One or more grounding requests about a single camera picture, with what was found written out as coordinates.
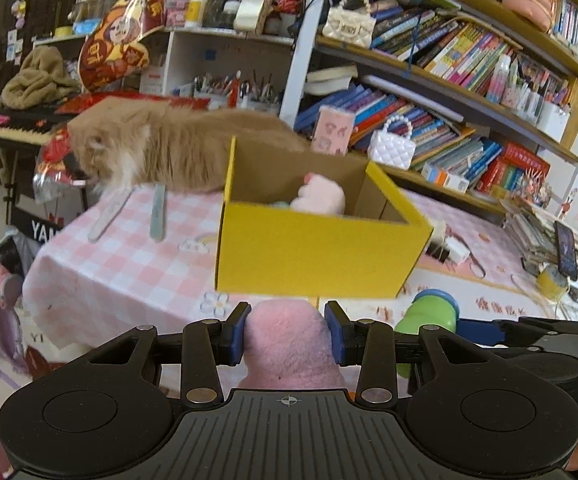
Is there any large pink pig plush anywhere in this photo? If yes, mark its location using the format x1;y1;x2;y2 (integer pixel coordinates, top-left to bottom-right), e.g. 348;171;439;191
289;172;347;217

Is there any orange long-haired cat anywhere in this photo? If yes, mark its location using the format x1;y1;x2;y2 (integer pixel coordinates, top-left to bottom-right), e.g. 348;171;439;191
66;97;310;196

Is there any white cabinet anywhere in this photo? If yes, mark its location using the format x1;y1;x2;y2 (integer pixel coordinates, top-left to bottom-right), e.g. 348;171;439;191
139;27;294;113

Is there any row of pens in holders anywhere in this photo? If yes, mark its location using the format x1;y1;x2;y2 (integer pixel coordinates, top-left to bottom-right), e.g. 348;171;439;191
191;70;282;113

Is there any black electric keyboard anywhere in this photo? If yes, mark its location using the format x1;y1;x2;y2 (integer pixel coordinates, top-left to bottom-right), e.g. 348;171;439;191
0;110;77;148

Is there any pink printed cylinder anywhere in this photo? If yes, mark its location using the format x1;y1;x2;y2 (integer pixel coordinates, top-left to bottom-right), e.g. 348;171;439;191
311;106;356;156

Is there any black smartphone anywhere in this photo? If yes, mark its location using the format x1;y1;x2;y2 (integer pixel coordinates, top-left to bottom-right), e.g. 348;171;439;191
554;221;578;282

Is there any red foil bag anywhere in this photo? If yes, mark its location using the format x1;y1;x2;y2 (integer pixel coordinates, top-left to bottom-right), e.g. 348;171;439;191
34;127;90;201

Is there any white pen box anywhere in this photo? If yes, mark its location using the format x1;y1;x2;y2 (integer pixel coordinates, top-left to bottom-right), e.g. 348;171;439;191
536;102;570;143

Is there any colourful figurine ornament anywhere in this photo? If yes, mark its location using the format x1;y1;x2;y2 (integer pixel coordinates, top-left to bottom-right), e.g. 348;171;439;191
519;170;554;208

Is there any small pink plush toy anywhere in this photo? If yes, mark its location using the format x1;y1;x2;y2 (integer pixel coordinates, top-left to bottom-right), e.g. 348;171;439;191
236;297;350;391

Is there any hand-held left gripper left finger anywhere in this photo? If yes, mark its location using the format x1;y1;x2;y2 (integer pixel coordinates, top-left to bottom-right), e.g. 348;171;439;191
86;301;252;407

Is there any row of colourful thin books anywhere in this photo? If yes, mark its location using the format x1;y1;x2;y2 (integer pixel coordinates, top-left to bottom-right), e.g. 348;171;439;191
369;7;512;93

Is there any green plastic toy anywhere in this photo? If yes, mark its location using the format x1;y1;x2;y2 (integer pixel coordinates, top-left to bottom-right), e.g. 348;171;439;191
394;288;460;378

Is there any pastel bottle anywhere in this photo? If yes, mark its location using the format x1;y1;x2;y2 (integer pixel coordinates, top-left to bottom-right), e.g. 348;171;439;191
486;54;512;103

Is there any brown blanket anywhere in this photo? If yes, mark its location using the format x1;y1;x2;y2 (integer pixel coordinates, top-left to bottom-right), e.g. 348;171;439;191
0;45;82;111

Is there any row of blue books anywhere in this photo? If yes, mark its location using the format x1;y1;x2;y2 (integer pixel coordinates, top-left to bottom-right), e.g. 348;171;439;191
294;82;502;181

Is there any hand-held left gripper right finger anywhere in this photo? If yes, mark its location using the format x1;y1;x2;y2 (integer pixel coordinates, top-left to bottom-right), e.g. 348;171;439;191
325;300;490;407

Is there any orange and white carton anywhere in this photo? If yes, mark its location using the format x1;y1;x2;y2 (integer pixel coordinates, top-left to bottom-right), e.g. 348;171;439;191
421;162;470;193

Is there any cream quilted handbag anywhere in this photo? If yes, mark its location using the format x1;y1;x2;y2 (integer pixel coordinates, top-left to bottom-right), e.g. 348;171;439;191
323;0;376;45

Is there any white quilted handbag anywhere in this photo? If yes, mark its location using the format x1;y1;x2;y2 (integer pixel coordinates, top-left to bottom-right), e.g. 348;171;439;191
367;114;417;170

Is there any red book set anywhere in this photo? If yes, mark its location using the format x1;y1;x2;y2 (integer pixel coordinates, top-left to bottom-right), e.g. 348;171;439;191
476;142;552;196

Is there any cream ribbon roll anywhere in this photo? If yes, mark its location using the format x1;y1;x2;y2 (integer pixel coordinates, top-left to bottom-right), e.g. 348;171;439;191
233;0;276;36

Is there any yellow tape roll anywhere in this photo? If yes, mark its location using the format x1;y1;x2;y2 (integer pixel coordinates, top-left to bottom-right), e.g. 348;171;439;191
536;266;570;301

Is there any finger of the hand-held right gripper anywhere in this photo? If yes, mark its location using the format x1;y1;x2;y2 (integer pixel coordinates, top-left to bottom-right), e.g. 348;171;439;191
455;317;534;348

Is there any green ruler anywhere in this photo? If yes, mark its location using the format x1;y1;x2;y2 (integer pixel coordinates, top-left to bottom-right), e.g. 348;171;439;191
150;184;167;242

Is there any yellow cardboard box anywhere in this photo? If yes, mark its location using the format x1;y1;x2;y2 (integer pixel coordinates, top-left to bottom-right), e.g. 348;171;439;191
214;136;434;300

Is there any white nail file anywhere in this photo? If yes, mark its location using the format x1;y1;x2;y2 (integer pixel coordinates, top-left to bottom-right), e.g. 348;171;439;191
88;190;134;243

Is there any white charger adapter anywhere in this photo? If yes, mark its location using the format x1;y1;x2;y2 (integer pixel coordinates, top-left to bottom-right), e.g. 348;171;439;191
444;237;471;263

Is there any stack of paper booklets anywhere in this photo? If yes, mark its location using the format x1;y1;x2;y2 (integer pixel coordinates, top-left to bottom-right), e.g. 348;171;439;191
504;210;578;281

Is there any red foil figure balloon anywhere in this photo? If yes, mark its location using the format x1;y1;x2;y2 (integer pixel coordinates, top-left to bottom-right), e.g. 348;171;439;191
78;0;166;93

